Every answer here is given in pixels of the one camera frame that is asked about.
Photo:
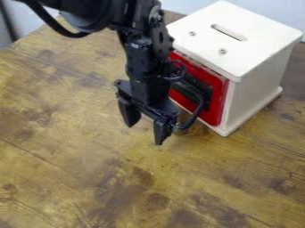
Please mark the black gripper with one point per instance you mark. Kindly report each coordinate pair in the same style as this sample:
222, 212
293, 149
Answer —
143, 93

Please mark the dark vertical post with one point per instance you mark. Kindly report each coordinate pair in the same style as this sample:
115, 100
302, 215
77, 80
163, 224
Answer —
8, 22

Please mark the black drawer handle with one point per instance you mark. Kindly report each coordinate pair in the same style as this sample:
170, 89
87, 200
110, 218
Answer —
198, 93

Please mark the white wooden cabinet box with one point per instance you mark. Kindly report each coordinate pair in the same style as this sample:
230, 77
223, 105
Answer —
237, 51

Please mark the red drawer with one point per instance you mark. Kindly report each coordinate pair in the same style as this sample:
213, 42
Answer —
209, 84

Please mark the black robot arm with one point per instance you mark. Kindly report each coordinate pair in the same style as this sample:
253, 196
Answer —
138, 22

